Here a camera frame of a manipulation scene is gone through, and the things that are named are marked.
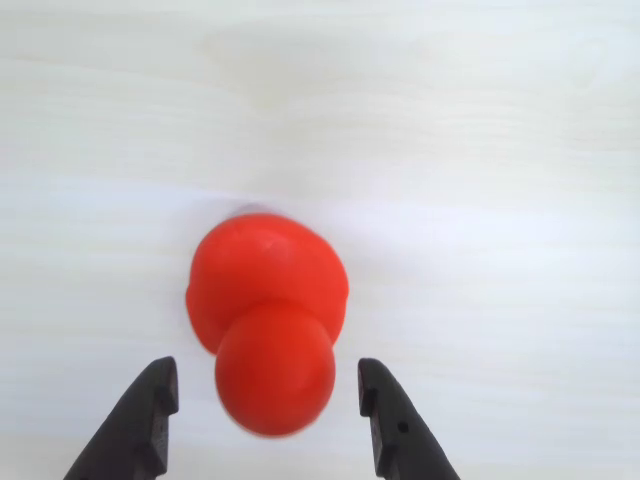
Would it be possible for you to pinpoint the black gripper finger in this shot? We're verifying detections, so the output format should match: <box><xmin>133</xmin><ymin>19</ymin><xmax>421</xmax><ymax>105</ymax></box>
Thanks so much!
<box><xmin>357</xmin><ymin>357</ymin><xmax>461</xmax><ymax>480</ymax></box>
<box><xmin>63</xmin><ymin>355</ymin><xmax>180</xmax><ymax>480</ymax></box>

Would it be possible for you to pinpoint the red rubber duck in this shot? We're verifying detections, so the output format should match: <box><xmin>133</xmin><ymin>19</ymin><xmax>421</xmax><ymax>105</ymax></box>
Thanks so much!
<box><xmin>184</xmin><ymin>212</ymin><xmax>350</xmax><ymax>437</ymax></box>

